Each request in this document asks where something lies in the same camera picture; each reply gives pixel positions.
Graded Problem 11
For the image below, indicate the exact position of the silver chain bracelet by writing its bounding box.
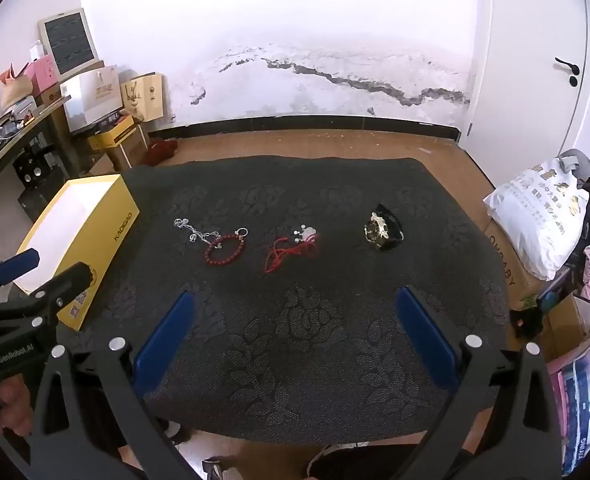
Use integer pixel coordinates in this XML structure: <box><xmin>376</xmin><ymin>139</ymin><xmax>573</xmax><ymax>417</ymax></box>
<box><xmin>173</xmin><ymin>217</ymin><xmax>222</xmax><ymax>247</ymax></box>

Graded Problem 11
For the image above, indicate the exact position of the flat yellow box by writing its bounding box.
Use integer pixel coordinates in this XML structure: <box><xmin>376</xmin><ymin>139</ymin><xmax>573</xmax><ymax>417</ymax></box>
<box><xmin>87</xmin><ymin>122</ymin><xmax>149</xmax><ymax>152</ymax></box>

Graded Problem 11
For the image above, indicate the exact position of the red cloth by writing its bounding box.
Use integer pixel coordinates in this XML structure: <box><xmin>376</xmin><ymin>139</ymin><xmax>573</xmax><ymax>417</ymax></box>
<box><xmin>142</xmin><ymin>139</ymin><xmax>179</xmax><ymax>167</ymax></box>

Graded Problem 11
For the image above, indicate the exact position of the white door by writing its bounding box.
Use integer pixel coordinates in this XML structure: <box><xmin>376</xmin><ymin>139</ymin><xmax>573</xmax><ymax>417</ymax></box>
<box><xmin>466</xmin><ymin>0</ymin><xmax>590</xmax><ymax>162</ymax></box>

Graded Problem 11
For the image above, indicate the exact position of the grey framed board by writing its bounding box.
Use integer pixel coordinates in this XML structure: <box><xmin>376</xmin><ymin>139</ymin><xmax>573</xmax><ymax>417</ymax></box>
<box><xmin>38</xmin><ymin>8</ymin><xmax>101</xmax><ymax>79</ymax></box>

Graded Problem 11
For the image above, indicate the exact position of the black pouch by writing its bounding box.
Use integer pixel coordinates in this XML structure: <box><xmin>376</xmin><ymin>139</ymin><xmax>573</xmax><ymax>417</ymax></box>
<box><xmin>509</xmin><ymin>307</ymin><xmax>544</xmax><ymax>339</ymax></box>

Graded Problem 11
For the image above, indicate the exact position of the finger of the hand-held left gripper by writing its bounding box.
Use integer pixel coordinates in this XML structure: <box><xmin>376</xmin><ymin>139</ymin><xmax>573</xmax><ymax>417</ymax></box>
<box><xmin>0</xmin><ymin>262</ymin><xmax>96</xmax><ymax>334</ymax></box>
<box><xmin>0</xmin><ymin>248</ymin><xmax>41</xmax><ymax>307</ymax></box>

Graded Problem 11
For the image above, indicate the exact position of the dark patterned table cloth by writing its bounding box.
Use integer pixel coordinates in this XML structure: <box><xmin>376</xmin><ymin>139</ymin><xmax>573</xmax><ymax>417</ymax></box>
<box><xmin>69</xmin><ymin>156</ymin><xmax>510</xmax><ymax>447</ymax></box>

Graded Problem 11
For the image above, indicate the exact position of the white printed sack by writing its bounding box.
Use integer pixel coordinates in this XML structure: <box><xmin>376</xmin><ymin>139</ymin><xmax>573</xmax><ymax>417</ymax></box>
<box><xmin>483</xmin><ymin>157</ymin><xmax>590</xmax><ymax>282</ymax></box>

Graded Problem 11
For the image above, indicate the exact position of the colourful printed box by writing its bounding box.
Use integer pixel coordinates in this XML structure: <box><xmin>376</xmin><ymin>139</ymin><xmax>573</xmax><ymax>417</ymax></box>
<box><xmin>547</xmin><ymin>329</ymin><xmax>590</xmax><ymax>477</ymax></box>

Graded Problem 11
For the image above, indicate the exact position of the flat black box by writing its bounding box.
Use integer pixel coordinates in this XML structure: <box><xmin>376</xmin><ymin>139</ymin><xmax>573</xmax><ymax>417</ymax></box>
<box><xmin>92</xmin><ymin>113</ymin><xmax>135</xmax><ymax>131</ymax></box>

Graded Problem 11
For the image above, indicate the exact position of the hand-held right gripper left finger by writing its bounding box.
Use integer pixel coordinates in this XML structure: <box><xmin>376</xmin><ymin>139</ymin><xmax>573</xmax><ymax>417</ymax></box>
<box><xmin>0</xmin><ymin>290</ymin><xmax>211</xmax><ymax>480</ymax></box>

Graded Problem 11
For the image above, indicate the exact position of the yellow cardboard box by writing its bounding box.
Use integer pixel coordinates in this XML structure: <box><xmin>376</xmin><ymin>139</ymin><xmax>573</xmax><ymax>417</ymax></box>
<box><xmin>14</xmin><ymin>174</ymin><xmax>141</xmax><ymax>332</ymax></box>

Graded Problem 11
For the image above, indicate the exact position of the dark desk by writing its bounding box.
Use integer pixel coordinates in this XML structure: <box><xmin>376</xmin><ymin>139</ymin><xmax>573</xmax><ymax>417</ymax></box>
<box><xmin>0</xmin><ymin>94</ymin><xmax>72</xmax><ymax>202</ymax></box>

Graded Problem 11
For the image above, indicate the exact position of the white gift bag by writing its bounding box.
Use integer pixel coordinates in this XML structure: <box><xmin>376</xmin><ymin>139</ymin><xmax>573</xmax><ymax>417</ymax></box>
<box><xmin>60</xmin><ymin>64</ymin><xmax>125</xmax><ymax>129</ymax></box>

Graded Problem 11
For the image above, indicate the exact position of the brown cardboard box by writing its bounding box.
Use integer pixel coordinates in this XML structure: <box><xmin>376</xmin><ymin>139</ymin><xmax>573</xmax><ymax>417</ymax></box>
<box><xmin>106</xmin><ymin>132</ymin><xmax>151</xmax><ymax>171</ymax></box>

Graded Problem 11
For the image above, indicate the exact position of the red bead bracelet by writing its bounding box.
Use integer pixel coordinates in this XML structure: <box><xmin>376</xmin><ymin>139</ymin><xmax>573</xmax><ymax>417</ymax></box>
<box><xmin>204</xmin><ymin>232</ymin><xmax>249</xmax><ymax>267</ymax></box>

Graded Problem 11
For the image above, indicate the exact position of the pink box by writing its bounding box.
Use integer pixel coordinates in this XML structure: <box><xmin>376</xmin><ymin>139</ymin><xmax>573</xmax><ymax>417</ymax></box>
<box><xmin>25</xmin><ymin>54</ymin><xmax>59</xmax><ymax>96</ymax></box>

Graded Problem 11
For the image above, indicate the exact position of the black speaker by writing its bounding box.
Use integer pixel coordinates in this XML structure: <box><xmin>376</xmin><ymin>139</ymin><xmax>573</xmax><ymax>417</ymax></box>
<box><xmin>12</xmin><ymin>148</ymin><xmax>64</xmax><ymax>189</ymax></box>

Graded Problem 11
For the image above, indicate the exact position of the large printed cardboard box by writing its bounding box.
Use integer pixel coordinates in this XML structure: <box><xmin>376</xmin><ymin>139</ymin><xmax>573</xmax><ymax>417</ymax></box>
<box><xmin>482</xmin><ymin>222</ymin><xmax>546</xmax><ymax>307</ymax></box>

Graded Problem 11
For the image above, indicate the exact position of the black and gold wristwatch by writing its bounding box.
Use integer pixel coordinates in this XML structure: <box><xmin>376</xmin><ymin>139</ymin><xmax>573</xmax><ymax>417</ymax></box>
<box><xmin>363</xmin><ymin>203</ymin><xmax>406</xmax><ymax>253</ymax></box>

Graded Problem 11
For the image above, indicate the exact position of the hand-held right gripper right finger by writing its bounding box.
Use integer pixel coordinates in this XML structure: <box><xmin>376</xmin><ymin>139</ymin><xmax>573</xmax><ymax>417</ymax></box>
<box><xmin>396</xmin><ymin>285</ymin><xmax>562</xmax><ymax>480</ymax></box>

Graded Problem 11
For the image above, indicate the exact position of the woven straw bag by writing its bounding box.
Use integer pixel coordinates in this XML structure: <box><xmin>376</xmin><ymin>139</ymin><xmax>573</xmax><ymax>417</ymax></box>
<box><xmin>0</xmin><ymin>62</ymin><xmax>39</xmax><ymax>111</ymax></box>

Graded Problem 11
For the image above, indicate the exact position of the red cord pendant necklace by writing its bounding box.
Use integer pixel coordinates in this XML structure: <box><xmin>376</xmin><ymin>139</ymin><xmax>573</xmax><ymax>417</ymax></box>
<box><xmin>263</xmin><ymin>227</ymin><xmax>324</xmax><ymax>275</ymax></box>

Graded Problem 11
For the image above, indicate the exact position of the person's left hand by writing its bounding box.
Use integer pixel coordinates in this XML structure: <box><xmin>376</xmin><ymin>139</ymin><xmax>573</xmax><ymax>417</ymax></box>
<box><xmin>0</xmin><ymin>376</ymin><xmax>37</xmax><ymax>437</ymax></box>

